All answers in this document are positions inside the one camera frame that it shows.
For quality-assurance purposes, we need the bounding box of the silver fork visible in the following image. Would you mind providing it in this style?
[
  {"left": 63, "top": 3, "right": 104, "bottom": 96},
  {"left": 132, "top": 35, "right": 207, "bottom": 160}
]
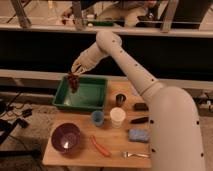
[{"left": 121, "top": 151, "right": 149, "bottom": 158}]

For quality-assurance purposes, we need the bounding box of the green plastic tray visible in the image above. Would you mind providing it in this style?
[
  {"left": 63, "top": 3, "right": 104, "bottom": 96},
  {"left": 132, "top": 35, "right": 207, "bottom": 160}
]
[{"left": 52, "top": 77, "right": 108, "bottom": 111}]

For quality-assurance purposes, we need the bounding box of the dark red grape bunch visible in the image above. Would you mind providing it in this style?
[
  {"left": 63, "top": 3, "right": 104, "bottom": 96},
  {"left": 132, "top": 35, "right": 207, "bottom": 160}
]
[{"left": 68, "top": 73, "right": 79, "bottom": 93}]

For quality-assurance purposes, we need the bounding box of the white plastic cup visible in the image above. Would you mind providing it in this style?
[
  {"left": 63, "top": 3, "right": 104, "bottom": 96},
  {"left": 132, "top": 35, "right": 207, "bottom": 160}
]
[{"left": 110, "top": 107, "right": 126, "bottom": 128}]

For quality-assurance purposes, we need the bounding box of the small metal cup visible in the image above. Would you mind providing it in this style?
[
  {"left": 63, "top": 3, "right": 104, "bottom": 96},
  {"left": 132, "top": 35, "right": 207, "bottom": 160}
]
[{"left": 116, "top": 93, "right": 126, "bottom": 107}]

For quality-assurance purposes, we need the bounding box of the blue plastic cup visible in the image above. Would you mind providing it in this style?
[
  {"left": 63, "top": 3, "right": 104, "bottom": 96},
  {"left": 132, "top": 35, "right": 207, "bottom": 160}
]
[{"left": 91, "top": 110, "right": 104, "bottom": 126}]

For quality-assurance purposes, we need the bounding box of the purple bowl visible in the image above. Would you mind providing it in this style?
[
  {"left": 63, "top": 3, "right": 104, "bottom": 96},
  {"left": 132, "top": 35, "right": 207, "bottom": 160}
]
[{"left": 51, "top": 123, "right": 81, "bottom": 154}]

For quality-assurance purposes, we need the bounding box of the black rectangular block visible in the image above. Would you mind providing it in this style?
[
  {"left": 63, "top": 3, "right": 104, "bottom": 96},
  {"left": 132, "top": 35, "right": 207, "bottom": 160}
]
[{"left": 134, "top": 103, "right": 148, "bottom": 111}]

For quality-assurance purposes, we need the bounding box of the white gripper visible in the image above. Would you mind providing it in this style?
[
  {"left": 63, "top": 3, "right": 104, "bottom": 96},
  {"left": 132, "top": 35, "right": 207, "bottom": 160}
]
[{"left": 71, "top": 55, "right": 94, "bottom": 75}]

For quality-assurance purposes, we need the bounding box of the orange carrot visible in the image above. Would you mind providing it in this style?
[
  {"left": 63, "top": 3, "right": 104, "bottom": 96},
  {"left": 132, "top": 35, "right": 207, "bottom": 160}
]
[{"left": 90, "top": 135, "right": 111, "bottom": 157}]

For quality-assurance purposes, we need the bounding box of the blue sponge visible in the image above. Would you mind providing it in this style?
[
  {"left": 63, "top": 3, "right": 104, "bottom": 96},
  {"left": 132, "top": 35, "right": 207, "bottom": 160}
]
[{"left": 128, "top": 129, "right": 149, "bottom": 143}]

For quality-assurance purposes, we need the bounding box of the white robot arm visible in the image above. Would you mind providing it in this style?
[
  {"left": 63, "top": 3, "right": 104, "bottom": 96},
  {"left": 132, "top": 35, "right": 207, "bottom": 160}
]
[{"left": 71, "top": 31, "right": 206, "bottom": 171}]

